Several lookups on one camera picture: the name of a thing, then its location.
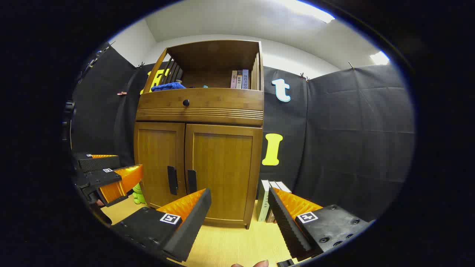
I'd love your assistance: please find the wooden shoe cabinet door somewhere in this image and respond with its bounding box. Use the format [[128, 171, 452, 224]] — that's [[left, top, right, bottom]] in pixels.
[[184, 124, 263, 227], [134, 122, 186, 209]]

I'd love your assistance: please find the brown standing book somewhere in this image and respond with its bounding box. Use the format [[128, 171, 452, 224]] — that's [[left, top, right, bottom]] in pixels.
[[266, 181, 278, 223]]

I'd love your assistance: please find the ceiling light panel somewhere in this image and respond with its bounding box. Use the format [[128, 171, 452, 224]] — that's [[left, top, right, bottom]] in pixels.
[[370, 51, 390, 66], [284, 0, 335, 23]]

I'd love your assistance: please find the black door handle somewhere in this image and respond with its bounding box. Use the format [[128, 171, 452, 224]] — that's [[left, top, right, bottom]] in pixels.
[[187, 169, 198, 194], [167, 166, 178, 195]]

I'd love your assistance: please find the green toy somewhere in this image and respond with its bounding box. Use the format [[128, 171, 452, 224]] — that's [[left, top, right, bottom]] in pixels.
[[132, 183, 147, 205]]

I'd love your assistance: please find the grey-green standing book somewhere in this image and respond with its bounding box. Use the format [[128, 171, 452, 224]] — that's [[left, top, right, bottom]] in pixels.
[[256, 180, 271, 222]]

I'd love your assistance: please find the black backdrop cloth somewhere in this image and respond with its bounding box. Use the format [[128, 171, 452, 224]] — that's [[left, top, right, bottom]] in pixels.
[[71, 42, 415, 222]]

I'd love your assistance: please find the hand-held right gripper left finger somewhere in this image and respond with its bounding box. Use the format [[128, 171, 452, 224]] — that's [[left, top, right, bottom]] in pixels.
[[111, 188, 212, 263]]

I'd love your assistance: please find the wooden cabinet drawer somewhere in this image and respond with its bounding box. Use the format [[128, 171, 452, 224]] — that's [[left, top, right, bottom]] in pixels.
[[136, 88, 264, 126]]

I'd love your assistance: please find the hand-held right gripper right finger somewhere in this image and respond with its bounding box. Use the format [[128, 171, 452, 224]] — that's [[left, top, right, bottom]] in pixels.
[[268, 187, 371, 262]]

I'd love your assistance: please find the wooden double-door shoe cabinet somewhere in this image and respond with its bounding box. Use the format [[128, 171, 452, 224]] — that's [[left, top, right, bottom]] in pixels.
[[134, 40, 265, 230]]

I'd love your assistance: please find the blue cloth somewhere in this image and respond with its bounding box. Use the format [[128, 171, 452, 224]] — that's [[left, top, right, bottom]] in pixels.
[[151, 82, 186, 92]]

